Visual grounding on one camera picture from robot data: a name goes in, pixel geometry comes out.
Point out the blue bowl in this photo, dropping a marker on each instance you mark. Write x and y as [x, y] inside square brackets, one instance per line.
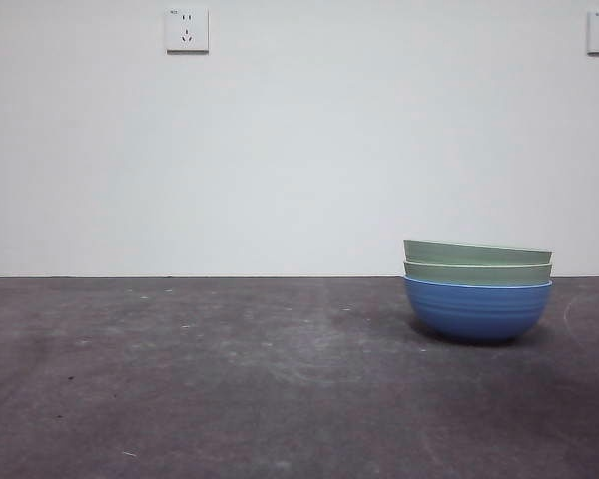
[479, 314]

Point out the pale green bowl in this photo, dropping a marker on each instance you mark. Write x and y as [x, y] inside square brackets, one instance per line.
[479, 275]
[479, 254]

